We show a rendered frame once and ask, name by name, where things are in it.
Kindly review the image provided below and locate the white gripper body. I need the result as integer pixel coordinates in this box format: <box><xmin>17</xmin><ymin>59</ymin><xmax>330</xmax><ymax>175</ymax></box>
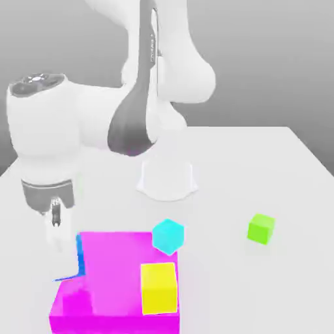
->
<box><xmin>42</xmin><ymin>206</ymin><xmax>80</xmax><ymax>280</ymax></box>

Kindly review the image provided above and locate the small blue cube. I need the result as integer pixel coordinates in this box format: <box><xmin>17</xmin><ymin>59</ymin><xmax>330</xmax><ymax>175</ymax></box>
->
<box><xmin>51</xmin><ymin>234</ymin><xmax>86</xmax><ymax>282</ymax></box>

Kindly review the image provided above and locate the small yellow cube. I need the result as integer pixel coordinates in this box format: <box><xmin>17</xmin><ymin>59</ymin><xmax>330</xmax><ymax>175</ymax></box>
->
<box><xmin>140</xmin><ymin>262</ymin><xmax>179</xmax><ymax>316</ymax></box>

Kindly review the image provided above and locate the small cyan cube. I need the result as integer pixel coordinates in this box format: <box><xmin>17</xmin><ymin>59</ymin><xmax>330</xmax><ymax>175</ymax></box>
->
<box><xmin>151</xmin><ymin>218</ymin><xmax>185</xmax><ymax>257</ymax></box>

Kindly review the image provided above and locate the small green cube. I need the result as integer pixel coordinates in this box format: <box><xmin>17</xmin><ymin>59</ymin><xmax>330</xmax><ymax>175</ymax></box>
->
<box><xmin>247</xmin><ymin>213</ymin><xmax>277</xmax><ymax>246</ymax></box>

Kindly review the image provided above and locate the large magenta box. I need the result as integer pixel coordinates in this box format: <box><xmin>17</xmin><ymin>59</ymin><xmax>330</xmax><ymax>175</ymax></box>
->
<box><xmin>48</xmin><ymin>231</ymin><xmax>181</xmax><ymax>334</ymax></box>

